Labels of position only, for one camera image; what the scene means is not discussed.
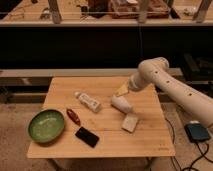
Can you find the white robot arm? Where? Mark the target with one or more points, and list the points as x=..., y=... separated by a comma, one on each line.
x=155, y=71

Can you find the red brown oval object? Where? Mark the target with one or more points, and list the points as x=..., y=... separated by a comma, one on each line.
x=73, y=116

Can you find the white plastic bottle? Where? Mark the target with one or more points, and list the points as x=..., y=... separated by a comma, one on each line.
x=91, y=103

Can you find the wooden table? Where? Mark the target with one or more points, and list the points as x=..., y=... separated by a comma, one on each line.
x=150, y=139

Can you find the black rectangular case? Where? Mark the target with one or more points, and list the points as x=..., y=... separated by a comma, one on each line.
x=86, y=136

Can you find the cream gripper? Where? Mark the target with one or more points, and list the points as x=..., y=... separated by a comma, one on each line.
x=135, y=83

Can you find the long workbench shelf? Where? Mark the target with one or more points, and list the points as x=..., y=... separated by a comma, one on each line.
x=106, y=12

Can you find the dark foot pedal box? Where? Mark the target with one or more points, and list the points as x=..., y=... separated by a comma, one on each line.
x=196, y=132

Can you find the beige sponge block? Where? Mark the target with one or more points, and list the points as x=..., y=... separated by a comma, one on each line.
x=130, y=122

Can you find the green bowl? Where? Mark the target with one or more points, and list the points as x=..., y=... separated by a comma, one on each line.
x=46, y=126

